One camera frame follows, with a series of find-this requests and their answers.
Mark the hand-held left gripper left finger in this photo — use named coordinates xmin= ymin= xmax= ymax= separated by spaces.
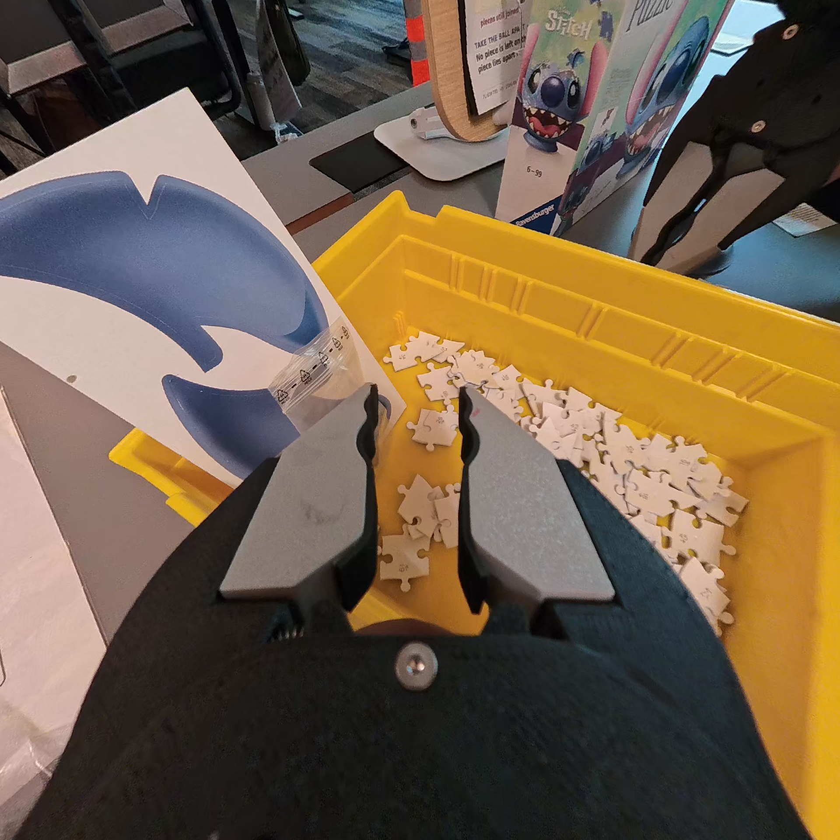
xmin=220 ymin=384 xmax=382 ymax=613

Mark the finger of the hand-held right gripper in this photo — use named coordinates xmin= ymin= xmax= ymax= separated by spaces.
xmin=629 ymin=141 xmax=724 ymax=266
xmin=656 ymin=161 xmax=788 ymax=275

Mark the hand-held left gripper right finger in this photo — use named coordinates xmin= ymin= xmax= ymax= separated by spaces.
xmin=456 ymin=387 xmax=616 ymax=618

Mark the pile of white puzzle pieces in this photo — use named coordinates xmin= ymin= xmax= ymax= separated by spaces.
xmin=379 ymin=331 xmax=750 ymax=636

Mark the yellow plastic bin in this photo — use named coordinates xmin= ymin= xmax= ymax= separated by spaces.
xmin=108 ymin=190 xmax=840 ymax=840

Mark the cartoon puzzle box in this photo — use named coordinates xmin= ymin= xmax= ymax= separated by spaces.
xmin=495 ymin=0 xmax=736 ymax=238

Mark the folded instruction leaflet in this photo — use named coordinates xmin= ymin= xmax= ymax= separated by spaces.
xmin=774 ymin=202 xmax=840 ymax=238

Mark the clear plastic bag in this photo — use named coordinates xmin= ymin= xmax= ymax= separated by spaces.
xmin=269 ymin=319 xmax=389 ymax=454

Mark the white paper note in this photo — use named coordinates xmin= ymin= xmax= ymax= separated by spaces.
xmin=462 ymin=0 xmax=540 ymax=123

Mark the white laminated sheet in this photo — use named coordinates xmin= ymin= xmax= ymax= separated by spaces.
xmin=0 ymin=387 xmax=109 ymax=788

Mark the white card with blue print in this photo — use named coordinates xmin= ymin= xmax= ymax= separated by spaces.
xmin=0 ymin=87 xmax=398 ymax=490

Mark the wooden sign with paper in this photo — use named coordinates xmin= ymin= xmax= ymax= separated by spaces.
xmin=420 ymin=0 xmax=519 ymax=143

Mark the orange traffic cone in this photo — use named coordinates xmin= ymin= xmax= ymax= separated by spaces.
xmin=403 ymin=0 xmax=434 ymax=88

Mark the black mat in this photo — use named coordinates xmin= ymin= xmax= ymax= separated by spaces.
xmin=308 ymin=134 xmax=412 ymax=193

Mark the white hanging tag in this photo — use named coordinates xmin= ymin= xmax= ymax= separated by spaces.
xmin=259 ymin=0 xmax=304 ymax=127

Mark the dark metal-edged table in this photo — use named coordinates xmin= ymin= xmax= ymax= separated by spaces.
xmin=0 ymin=0 xmax=91 ymax=94
xmin=85 ymin=0 xmax=199 ymax=55

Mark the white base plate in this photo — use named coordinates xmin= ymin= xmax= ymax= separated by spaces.
xmin=374 ymin=108 xmax=513 ymax=182

